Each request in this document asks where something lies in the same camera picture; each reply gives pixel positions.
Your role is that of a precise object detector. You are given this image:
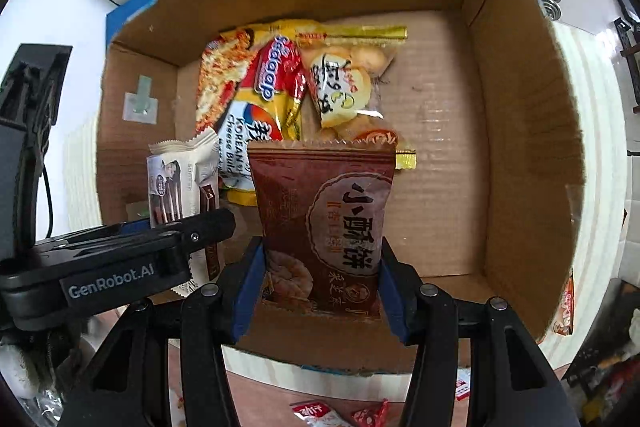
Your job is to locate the orange round-label snack packet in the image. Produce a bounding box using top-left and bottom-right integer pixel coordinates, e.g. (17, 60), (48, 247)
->
(314, 127), (418, 170)

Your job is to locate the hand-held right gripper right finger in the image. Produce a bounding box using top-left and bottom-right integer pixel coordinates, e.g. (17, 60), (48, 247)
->
(377, 237), (584, 427)

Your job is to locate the orange noodle packet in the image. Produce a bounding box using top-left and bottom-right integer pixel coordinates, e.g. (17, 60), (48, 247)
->
(195, 21), (321, 206)

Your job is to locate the white snack packet red print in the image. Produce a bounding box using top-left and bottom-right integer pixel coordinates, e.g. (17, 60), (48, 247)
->
(454, 367), (474, 404)

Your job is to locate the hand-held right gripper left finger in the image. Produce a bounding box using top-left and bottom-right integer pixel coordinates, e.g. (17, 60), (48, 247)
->
(57, 237), (267, 427)

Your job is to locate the clear bag of yellow buns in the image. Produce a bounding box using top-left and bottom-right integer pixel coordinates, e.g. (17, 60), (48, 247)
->
(295, 24), (409, 142)

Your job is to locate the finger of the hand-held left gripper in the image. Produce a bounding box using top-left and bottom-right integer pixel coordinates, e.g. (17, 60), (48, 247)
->
(50, 220), (152, 244)
(10, 208), (237, 280)

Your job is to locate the small red snack packet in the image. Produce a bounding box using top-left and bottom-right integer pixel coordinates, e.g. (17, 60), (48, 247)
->
(350, 399), (391, 427)

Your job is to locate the black cable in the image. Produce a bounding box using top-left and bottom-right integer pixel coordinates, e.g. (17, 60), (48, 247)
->
(39, 154), (57, 239)

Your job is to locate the red and white snack packet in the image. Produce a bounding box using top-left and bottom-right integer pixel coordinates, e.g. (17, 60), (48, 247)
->
(289, 399), (352, 427)

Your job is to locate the black metal rack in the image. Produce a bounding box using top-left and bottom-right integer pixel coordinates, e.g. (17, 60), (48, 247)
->
(612, 17), (640, 114)

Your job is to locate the cardboard box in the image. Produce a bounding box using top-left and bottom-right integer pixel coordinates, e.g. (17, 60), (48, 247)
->
(95, 0), (587, 376)

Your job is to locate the brown snack packet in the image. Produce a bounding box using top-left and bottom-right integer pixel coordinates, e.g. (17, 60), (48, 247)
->
(247, 139), (397, 320)

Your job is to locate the clear plastic bag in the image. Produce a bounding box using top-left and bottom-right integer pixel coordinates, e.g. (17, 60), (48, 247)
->
(0, 332), (68, 427)

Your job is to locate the blue mat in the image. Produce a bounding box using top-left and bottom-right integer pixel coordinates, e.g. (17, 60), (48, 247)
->
(105, 0), (209, 46)

